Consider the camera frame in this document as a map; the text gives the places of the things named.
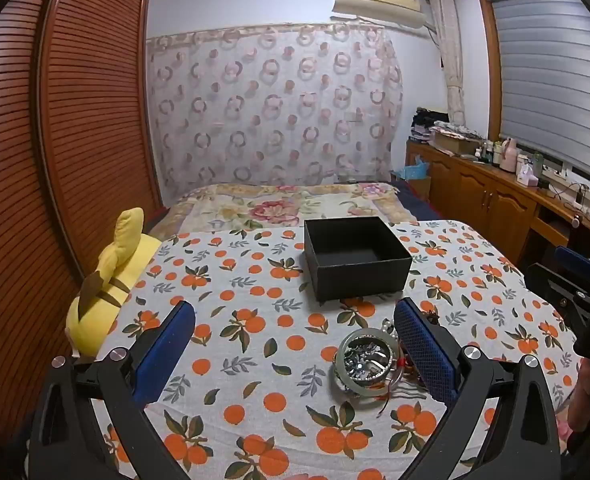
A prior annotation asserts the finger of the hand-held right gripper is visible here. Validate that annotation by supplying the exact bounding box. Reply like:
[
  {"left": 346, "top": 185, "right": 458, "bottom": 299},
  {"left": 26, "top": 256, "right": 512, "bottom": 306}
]
[
  {"left": 525, "top": 261, "right": 584, "bottom": 309},
  {"left": 555, "top": 245, "right": 590, "bottom": 282}
]

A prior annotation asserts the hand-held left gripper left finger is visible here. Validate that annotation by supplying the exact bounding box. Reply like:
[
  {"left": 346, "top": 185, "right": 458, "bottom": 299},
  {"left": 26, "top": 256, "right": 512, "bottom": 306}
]
[{"left": 27, "top": 300, "right": 198, "bottom": 480}]

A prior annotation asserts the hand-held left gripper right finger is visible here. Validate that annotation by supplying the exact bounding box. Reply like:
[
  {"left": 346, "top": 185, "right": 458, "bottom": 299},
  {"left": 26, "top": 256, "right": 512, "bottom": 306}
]
[{"left": 392, "top": 297, "right": 560, "bottom": 480}]

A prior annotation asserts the red cord bracelet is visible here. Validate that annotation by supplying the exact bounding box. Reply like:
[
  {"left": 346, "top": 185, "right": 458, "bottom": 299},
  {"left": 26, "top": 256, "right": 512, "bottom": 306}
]
[{"left": 379, "top": 350, "right": 428, "bottom": 415}]

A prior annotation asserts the silver bead bracelet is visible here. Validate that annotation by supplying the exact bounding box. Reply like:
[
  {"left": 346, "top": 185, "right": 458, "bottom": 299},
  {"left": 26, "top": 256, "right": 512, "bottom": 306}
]
[{"left": 347, "top": 342, "right": 388, "bottom": 380}]

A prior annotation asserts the pale green jade bangle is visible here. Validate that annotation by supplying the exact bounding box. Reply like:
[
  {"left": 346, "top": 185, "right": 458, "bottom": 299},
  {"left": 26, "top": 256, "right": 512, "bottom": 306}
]
[{"left": 331, "top": 350, "right": 394, "bottom": 397}]

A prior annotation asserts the black square box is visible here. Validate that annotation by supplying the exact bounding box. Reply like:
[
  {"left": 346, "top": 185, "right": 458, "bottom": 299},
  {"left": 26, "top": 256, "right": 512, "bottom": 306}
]
[{"left": 303, "top": 216, "right": 413, "bottom": 302}]

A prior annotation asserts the yellow plush toy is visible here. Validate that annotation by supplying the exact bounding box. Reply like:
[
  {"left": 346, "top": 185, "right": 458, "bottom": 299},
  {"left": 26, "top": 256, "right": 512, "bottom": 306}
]
[{"left": 65, "top": 207, "right": 163, "bottom": 361}]

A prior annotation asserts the orange print cloth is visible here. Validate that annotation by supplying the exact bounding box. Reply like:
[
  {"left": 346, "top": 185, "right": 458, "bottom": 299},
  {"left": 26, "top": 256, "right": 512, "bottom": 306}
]
[{"left": 65, "top": 219, "right": 583, "bottom": 480}]

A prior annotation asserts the pink tissue holder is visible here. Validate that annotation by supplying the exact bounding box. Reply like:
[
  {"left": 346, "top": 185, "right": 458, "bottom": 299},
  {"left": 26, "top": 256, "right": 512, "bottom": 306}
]
[{"left": 517, "top": 157, "right": 542, "bottom": 187}]

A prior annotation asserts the wooden sideboard cabinet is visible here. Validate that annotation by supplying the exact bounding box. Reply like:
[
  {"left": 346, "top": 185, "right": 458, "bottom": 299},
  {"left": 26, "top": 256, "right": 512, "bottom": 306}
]
[{"left": 406, "top": 139, "right": 590, "bottom": 281}]

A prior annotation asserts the pink thermos bottle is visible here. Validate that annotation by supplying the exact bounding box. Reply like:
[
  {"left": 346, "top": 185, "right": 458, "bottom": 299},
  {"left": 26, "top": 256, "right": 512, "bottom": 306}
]
[{"left": 500, "top": 137, "right": 520, "bottom": 174}]

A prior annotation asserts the dark blue bed sheet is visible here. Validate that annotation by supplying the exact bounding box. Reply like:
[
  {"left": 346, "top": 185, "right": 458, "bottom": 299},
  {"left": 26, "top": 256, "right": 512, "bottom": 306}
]
[{"left": 394, "top": 180, "right": 444, "bottom": 223}]

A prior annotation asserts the floral bedspread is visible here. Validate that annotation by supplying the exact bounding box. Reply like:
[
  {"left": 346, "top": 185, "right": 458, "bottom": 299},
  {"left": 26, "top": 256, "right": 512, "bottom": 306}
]
[{"left": 147, "top": 182, "right": 418, "bottom": 242}]

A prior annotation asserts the clutter on cabinet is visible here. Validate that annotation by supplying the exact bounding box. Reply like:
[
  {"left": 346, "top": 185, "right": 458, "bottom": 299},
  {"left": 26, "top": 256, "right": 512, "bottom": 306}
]
[{"left": 427, "top": 122, "right": 484, "bottom": 157}]

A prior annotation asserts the grey striped window blind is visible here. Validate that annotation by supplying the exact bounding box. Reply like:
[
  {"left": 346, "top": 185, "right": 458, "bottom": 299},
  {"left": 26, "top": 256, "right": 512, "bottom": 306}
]
[{"left": 490, "top": 0, "right": 590, "bottom": 181}]

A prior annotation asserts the blue gift bag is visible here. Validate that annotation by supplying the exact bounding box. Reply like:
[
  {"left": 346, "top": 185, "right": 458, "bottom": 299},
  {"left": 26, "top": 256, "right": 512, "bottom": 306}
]
[{"left": 392, "top": 156, "right": 432, "bottom": 197}]

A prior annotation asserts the stack of folded clothes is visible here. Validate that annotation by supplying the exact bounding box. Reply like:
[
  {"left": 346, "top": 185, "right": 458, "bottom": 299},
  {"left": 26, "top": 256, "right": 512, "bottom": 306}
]
[{"left": 411, "top": 107, "right": 450, "bottom": 147}]

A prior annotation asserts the wooden louvred wardrobe door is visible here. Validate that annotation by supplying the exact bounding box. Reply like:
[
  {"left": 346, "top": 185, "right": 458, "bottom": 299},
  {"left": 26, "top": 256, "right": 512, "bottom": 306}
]
[
  {"left": 0, "top": 0, "right": 83, "bottom": 456},
  {"left": 37, "top": 0, "right": 164, "bottom": 281}
]

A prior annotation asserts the cream tied curtain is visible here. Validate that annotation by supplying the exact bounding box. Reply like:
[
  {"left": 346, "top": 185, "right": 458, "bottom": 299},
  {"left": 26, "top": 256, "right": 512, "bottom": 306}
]
[{"left": 427, "top": 0, "right": 468, "bottom": 127}]

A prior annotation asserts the sheer circle pattern curtain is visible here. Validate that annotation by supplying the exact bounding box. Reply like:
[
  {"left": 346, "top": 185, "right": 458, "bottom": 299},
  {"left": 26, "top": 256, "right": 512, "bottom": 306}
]
[{"left": 145, "top": 22, "right": 406, "bottom": 201}]

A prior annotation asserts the wooden window frame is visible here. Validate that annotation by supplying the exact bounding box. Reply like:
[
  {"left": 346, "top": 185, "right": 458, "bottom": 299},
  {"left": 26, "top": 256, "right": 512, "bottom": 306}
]
[{"left": 477, "top": 0, "right": 506, "bottom": 142}]

